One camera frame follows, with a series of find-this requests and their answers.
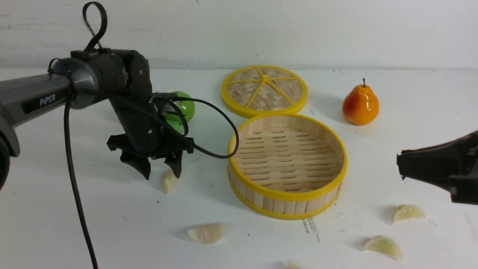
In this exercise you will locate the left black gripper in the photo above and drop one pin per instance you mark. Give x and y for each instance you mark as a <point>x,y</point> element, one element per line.
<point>146,135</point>

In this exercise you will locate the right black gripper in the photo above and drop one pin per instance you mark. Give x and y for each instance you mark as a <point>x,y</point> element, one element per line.
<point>452,166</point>

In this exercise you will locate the white dumpling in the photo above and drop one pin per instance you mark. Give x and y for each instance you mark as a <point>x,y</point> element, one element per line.
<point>168,181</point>
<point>206,234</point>

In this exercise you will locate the pale green dumpling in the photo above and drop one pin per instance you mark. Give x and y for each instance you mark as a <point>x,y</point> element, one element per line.
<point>385,246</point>
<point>405,212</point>

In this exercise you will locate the greenish dumpling bottom edge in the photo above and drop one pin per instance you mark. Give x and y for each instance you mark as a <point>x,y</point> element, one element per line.
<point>291,265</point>

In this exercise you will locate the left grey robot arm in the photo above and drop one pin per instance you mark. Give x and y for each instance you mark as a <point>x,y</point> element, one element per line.
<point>123,77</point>

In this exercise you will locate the woven bamboo steamer lid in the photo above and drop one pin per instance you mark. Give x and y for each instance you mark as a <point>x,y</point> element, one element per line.
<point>263,90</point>

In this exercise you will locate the bamboo steamer tray yellow rim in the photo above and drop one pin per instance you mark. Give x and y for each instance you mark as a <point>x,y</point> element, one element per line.
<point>287,166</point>

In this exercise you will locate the green toy watermelon ball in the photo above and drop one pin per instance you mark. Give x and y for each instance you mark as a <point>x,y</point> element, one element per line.
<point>179,113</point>

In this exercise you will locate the orange toy pear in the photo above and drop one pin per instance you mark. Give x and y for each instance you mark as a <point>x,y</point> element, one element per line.
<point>361,106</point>

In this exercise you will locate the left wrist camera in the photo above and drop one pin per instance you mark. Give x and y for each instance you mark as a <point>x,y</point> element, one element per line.
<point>161,100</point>

